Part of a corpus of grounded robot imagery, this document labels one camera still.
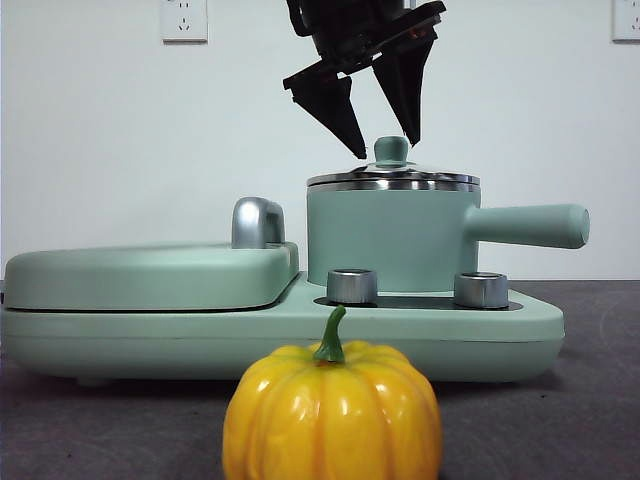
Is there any glass lid with green knob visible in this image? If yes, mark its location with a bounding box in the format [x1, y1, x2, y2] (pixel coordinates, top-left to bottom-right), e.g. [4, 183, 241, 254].
[305, 135, 482, 187]

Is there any yellow pumpkin with green stem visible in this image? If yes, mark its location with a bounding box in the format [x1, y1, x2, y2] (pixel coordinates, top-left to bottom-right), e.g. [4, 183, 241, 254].
[222, 304, 444, 480]

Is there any silver control knob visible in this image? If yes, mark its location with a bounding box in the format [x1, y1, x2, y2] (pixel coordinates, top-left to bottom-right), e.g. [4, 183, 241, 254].
[325, 268, 380, 305]
[453, 272, 510, 309]

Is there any black control panel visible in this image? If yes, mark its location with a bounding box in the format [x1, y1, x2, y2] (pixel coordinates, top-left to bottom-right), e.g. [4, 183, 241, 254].
[312, 294, 524, 312]

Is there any green hinged griddle cover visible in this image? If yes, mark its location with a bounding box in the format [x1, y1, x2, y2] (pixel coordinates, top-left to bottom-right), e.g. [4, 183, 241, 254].
[4, 240, 301, 312]

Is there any green breakfast machine base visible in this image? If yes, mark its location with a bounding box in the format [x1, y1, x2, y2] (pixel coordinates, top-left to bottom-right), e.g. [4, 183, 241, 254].
[0, 279, 566, 389]

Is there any green steamer pot with handle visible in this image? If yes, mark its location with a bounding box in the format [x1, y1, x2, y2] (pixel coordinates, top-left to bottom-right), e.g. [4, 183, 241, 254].
[305, 180, 591, 297]

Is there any silver cover handle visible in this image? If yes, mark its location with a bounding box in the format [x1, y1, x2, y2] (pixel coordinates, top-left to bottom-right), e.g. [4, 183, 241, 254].
[230, 197, 287, 250]

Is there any white wall socket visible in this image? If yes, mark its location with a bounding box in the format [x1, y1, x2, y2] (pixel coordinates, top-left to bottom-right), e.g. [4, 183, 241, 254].
[612, 0, 640, 44]
[160, 0, 209, 44]

